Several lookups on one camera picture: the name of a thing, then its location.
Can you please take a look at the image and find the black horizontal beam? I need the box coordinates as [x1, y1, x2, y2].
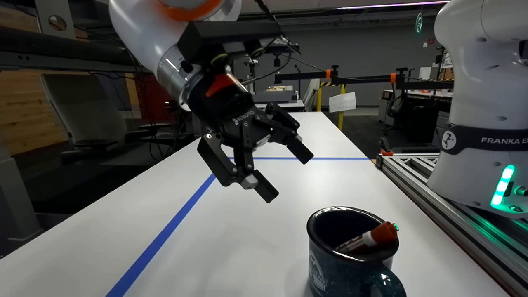
[0, 26, 138, 75]

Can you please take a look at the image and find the dark blue speckled mug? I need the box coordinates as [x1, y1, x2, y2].
[305, 205, 409, 297]

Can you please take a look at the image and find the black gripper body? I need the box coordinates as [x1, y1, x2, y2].
[185, 68, 272, 153]

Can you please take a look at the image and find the teal round sign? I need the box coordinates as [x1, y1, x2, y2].
[412, 12, 427, 39]

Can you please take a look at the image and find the black bar with orange clamps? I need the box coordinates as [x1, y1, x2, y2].
[274, 65, 455, 92]

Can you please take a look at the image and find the yellow post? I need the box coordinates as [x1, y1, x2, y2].
[336, 83, 348, 133]

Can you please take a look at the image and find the grey cabinet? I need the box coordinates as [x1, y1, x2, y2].
[0, 148, 41, 257]

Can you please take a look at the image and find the white paper sign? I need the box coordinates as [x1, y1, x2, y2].
[328, 92, 358, 116]

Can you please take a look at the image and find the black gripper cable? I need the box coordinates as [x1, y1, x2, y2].
[241, 0, 303, 88]

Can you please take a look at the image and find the black machine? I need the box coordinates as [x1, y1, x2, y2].
[378, 88, 454, 153]

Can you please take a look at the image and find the grey box with round dial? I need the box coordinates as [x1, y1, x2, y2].
[33, 0, 77, 42]

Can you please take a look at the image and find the blue tape line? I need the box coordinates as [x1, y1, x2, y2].
[105, 156, 369, 297]

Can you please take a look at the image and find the grey slanted panel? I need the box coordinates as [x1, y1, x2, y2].
[41, 72, 128, 149]

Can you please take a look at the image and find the grey box on far table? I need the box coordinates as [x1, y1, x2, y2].
[252, 87, 298, 106]

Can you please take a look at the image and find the aluminium rail frame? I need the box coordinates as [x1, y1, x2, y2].
[376, 153, 528, 297]

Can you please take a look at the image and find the wooden wall panel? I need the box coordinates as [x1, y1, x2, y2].
[0, 68, 72, 158]

